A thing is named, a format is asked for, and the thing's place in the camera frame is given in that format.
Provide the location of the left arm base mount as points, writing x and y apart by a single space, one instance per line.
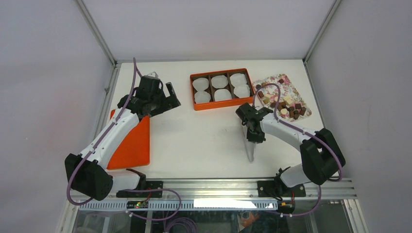
151 189

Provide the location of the metal tongs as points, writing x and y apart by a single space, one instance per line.
249 146

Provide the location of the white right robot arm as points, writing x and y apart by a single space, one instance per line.
210 144

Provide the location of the orange chocolate box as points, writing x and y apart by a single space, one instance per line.
211 90

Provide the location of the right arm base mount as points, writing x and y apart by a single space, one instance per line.
269 188

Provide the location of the orange box lid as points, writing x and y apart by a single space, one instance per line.
134 150

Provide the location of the white round chocolate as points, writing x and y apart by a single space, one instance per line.
284 111

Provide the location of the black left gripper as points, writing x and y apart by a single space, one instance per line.
169 102

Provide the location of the white paper cup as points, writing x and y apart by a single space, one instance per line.
242 91
202 97
238 79
200 84
222 95
219 81

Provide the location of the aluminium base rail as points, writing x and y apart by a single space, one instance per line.
219 195

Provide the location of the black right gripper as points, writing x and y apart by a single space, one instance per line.
257 139

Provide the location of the floral tray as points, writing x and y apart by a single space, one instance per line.
277 92

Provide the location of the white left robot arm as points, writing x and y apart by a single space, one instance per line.
87 172

